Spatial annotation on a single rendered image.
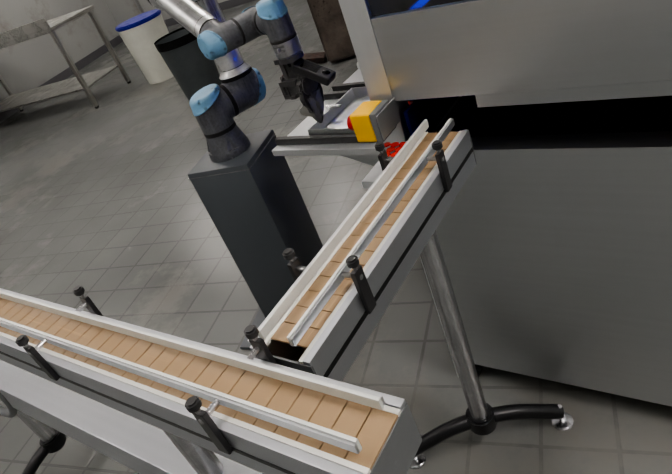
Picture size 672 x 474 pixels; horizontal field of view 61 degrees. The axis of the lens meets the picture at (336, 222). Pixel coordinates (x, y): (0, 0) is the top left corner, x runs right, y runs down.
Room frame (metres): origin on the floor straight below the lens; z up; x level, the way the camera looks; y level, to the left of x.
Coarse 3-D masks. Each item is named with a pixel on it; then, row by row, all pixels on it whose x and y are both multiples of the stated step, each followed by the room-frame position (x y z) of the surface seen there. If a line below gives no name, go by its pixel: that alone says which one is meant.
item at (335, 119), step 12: (348, 96) 1.68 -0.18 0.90; (360, 96) 1.69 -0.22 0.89; (336, 108) 1.63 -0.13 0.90; (348, 108) 1.64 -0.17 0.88; (324, 120) 1.57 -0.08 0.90; (336, 120) 1.58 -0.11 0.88; (312, 132) 1.51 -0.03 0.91; (324, 132) 1.48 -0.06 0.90; (336, 132) 1.45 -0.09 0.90; (348, 132) 1.42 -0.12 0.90
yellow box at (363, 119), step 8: (368, 104) 1.24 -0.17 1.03; (376, 104) 1.22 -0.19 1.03; (384, 104) 1.20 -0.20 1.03; (360, 112) 1.21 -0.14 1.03; (368, 112) 1.19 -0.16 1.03; (376, 112) 1.18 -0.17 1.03; (352, 120) 1.21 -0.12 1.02; (360, 120) 1.20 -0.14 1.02; (368, 120) 1.18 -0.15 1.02; (376, 120) 1.17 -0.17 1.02; (360, 128) 1.20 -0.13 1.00; (368, 128) 1.19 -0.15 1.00; (376, 128) 1.17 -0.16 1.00; (360, 136) 1.21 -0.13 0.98; (368, 136) 1.19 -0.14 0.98; (376, 136) 1.18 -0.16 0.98
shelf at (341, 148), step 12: (360, 72) 1.92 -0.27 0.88; (324, 108) 1.72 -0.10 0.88; (312, 120) 1.66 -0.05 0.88; (300, 132) 1.61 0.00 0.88; (312, 144) 1.49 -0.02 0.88; (324, 144) 1.46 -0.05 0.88; (336, 144) 1.43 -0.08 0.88; (348, 144) 1.40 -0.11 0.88; (360, 144) 1.37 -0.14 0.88; (372, 144) 1.34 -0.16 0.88
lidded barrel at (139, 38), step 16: (144, 16) 7.02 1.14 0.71; (160, 16) 7.04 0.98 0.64; (128, 32) 6.87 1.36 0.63; (144, 32) 6.85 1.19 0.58; (160, 32) 6.93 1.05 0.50; (128, 48) 7.00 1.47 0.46; (144, 48) 6.86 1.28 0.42; (144, 64) 6.91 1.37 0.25; (160, 64) 6.87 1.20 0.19; (160, 80) 6.88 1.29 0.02
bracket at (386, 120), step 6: (390, 102) 1.21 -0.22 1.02; (384, 108) 1.19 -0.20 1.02; (390, 108) 1.21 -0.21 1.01; (396, 108) 1.23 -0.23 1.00; (378, 114) 1.17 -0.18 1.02; (384, 114) 1.19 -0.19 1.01; (390, 114) 1.20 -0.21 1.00; (396, 114) 1.22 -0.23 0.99; (378, 120) 1.17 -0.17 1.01; (384, 120) 1.18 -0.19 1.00; (390, 120) 1.20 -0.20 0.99; (396, 120) 1.22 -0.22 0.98; (384, 126) 1.18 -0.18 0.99; (390, 126) 1.19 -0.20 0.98; (384, 132) 1.17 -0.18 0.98; (390, 132) 1.19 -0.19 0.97; (384, 138) 1.17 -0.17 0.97
